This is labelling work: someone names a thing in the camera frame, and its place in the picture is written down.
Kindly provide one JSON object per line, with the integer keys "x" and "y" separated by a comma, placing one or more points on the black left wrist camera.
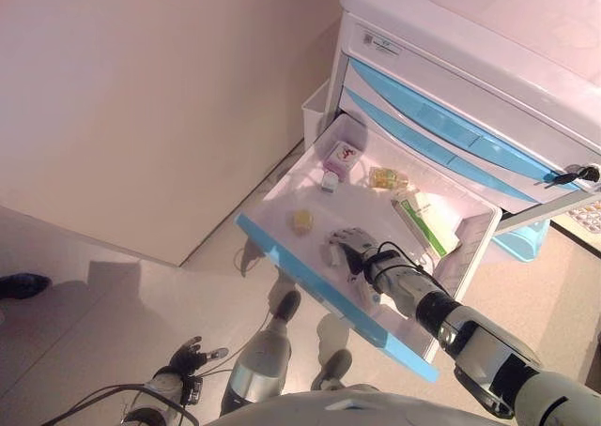
{"x": 194, "y": 391}

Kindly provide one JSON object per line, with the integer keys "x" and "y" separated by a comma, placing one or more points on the small white medicine bottle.
{"x": 329, "y": 182}

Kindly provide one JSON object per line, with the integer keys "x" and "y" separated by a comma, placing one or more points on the translucent white side bin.
{"x": 313, "y": 116}

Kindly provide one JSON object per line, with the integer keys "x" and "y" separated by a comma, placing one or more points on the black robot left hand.
{"x": 188, "y": 360}

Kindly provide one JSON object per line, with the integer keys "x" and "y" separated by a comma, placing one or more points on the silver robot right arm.
{"x": 493, "y": 351}

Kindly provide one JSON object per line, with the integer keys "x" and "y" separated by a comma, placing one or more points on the green and white medicine box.
{"x": 422, "y": 219}

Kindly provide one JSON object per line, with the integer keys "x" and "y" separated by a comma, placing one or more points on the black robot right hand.
{"x": 359, "y": 247}

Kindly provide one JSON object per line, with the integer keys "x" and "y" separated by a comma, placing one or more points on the silver robot leg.
{"x": 263, "y": 355}
{"x": 335, "y": 367}

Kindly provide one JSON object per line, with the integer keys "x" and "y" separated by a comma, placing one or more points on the pink medicine box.
{"x": 343, "y": 158}

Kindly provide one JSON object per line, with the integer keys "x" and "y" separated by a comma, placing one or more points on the dark person shoe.
{"x": 23, "y": 286}

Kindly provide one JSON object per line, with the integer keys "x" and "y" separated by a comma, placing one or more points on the silver robot right leg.
{"x": 335, "y": 367}

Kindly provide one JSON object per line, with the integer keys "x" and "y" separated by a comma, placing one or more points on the white medical cart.
{"x": 469, "y": 22}

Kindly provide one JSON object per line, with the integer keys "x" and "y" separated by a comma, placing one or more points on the grey robot torso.
{"x": 328, "y": 407}

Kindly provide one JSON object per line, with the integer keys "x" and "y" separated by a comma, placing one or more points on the small yellow medicine cup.
{"x": 303, "y": 220}

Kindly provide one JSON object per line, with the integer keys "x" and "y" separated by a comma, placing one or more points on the silver robot left leg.
{"x": 263, "y": 355}

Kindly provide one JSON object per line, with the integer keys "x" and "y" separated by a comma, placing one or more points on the blue fronted cart drawer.
{"x": 446, "y": 121}
{"x": 357, "y": 210}
{"x": 493, "y": 177}

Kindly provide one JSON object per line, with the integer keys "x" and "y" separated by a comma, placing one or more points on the cart label sticker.
{"x": 380, "y": 43}

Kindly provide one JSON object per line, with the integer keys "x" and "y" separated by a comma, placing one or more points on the black keys in lock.
{"x": 577, "y": 175}

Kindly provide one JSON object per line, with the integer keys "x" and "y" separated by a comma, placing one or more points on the white bin with blue lid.
{"x": 521, "y": 243}

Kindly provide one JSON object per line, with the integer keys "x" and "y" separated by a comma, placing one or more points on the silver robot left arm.
{"x": 155, "y": 393}

